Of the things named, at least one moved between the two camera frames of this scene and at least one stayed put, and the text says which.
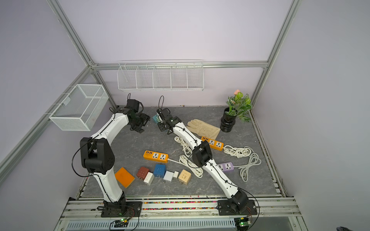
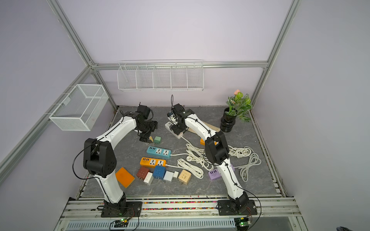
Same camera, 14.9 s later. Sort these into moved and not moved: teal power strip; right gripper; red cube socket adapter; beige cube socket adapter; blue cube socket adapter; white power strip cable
Moved: teal power strip; right gripper
Not moved: blue cube socket adapter; white power strip cable; beige cube socket adapter; red cube socket adapter
